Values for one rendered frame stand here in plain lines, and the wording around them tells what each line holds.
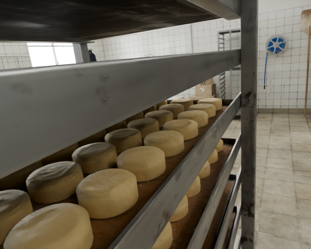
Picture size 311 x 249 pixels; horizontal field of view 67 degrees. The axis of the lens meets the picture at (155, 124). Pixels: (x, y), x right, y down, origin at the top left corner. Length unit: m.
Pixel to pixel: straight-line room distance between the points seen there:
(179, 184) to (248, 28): 0.39
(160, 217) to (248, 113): 0.40
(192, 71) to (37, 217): 0.17
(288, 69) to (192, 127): 5.45
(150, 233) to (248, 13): 0.45
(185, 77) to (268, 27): 5.55
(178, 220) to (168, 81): 0.21
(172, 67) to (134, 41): 6.57
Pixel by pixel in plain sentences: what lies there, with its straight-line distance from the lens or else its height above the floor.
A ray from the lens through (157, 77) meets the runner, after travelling 0.16.
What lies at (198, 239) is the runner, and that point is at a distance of 0.28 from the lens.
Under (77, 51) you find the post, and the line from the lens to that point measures 0.73.
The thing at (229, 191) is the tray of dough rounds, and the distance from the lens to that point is 0.55.
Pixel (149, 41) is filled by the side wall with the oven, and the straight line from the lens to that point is 6.51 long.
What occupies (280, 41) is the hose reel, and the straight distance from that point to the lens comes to 5.61.
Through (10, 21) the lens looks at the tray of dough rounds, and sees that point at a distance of 0.38.
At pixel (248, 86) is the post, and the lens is 0.53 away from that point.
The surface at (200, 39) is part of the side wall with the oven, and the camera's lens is 5.99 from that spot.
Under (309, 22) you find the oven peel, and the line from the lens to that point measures 5.70.
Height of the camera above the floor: 1.42
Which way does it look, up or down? 16 degrees down
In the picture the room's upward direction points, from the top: 6 degrees counter-clockwise
